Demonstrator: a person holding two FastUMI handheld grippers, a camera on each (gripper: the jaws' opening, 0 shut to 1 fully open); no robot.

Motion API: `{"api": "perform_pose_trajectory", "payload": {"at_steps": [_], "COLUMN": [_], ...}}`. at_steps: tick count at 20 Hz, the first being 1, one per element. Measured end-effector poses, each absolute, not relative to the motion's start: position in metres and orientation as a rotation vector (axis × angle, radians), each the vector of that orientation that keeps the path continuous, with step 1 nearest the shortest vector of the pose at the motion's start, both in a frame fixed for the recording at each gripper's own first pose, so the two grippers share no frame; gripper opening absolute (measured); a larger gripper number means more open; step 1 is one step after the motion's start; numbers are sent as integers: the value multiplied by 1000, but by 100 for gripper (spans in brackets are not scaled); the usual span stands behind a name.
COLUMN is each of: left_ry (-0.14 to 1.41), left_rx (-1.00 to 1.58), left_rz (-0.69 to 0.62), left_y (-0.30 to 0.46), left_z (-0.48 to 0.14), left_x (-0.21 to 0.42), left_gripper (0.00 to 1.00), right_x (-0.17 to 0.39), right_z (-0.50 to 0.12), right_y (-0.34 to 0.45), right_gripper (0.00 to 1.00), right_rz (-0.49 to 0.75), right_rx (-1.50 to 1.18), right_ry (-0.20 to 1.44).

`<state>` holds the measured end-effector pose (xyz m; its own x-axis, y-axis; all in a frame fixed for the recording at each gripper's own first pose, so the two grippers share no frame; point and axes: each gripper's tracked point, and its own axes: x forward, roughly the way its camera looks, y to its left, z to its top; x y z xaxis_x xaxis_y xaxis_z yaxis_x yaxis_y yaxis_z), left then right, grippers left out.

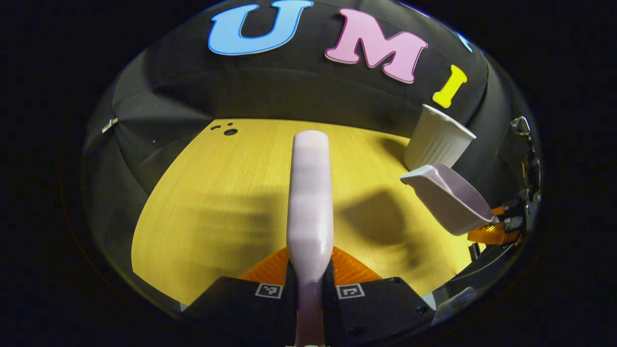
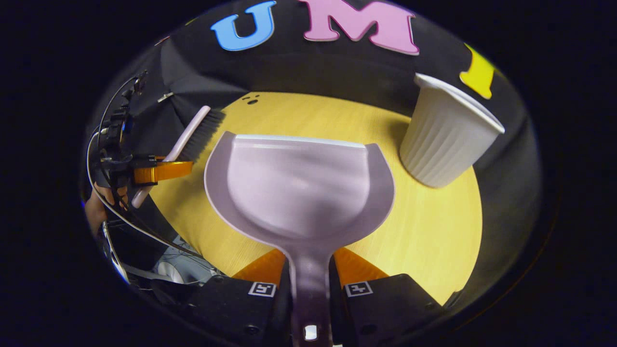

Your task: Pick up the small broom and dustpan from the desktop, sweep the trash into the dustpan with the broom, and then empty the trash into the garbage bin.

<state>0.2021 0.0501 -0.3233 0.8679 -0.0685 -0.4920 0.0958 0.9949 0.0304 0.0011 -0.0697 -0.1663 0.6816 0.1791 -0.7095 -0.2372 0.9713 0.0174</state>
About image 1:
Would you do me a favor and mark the black backdrop cloth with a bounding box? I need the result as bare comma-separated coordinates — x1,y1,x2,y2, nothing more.
80,0,543,290

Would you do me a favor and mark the lilac plastic dustpan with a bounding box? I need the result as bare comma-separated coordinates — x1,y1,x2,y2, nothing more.
399,163,501,236

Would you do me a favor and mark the white ribbed garbage bin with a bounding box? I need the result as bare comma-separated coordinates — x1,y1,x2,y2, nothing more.
403,104,477,172

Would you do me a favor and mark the wooden desktop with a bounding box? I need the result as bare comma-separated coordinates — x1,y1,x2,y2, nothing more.
131,118,483,307

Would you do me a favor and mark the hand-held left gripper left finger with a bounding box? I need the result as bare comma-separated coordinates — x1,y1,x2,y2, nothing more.
183,247,297,347

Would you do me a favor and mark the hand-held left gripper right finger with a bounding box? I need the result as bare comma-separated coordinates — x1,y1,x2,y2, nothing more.
323,246,437,345

